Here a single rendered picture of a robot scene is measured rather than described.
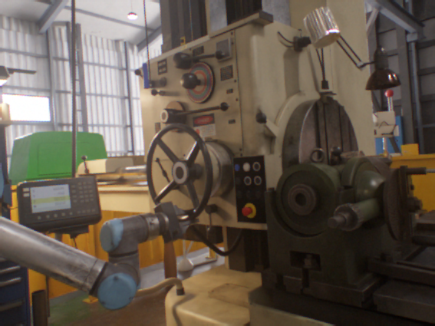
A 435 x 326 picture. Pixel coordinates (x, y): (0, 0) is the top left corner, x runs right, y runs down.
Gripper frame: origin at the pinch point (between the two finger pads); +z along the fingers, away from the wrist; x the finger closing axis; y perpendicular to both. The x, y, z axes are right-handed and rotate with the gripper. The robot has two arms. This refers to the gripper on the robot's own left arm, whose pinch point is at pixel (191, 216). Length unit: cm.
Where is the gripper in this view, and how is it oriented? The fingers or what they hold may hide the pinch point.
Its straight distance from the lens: 133.8
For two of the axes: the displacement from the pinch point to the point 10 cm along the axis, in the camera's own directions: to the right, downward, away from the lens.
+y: 6.5, -4.4, -6.2
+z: 6.7, -0.4, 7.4
